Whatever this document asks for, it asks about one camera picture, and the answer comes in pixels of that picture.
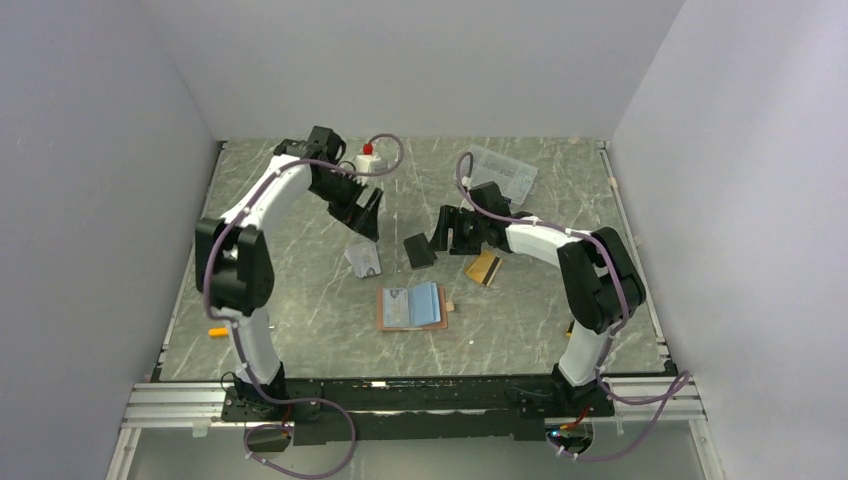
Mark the black credit cards stack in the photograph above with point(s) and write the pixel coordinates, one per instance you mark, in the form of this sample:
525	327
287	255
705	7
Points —
419	253

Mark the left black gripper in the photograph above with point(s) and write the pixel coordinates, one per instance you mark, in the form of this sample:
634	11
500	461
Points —
364	220

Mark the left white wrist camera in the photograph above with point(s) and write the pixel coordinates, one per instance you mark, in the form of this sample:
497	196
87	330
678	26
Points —
369	163

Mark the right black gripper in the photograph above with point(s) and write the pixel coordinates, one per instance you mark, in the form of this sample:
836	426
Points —
452	217

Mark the silver credit cards stack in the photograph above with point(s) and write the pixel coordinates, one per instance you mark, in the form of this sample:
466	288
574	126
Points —
363	259

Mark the yellow handled screwdriver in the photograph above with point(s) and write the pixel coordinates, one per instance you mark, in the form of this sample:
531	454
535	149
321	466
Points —
218	332

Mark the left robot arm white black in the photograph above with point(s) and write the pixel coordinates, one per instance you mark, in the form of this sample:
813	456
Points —
234	271

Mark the brown leather card holder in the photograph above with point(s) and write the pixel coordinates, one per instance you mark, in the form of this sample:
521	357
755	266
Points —
428	307

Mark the aluminium frame rail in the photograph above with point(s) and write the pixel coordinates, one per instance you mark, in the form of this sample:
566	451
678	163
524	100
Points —
197	406

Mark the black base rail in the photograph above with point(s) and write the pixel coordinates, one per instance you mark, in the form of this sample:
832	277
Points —
520	407

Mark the gold credit card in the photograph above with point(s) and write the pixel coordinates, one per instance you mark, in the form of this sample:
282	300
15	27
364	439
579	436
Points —
484	268

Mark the single silver credit card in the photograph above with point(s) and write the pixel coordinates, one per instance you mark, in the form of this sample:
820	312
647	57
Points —
395	305

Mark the clear plastic organizer box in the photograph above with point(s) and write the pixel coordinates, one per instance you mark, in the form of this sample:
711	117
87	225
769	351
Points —
514	178

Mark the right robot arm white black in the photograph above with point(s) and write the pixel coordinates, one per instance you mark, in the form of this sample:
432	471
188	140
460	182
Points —
602	285

